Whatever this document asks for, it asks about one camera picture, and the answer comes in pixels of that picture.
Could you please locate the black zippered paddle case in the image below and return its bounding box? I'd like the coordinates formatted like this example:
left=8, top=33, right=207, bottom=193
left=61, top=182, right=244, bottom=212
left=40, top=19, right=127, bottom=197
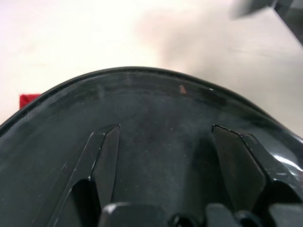
left=0, top=66, right=303, bottom=227

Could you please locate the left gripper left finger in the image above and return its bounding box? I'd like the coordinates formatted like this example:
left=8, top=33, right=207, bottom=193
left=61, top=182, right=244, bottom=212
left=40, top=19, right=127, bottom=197
left=45, top=123, right=122, bottom=227

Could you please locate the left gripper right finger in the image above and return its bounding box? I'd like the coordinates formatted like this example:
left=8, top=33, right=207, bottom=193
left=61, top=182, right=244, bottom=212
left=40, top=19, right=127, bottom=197
left=211, top=124, right=303, bottom=209

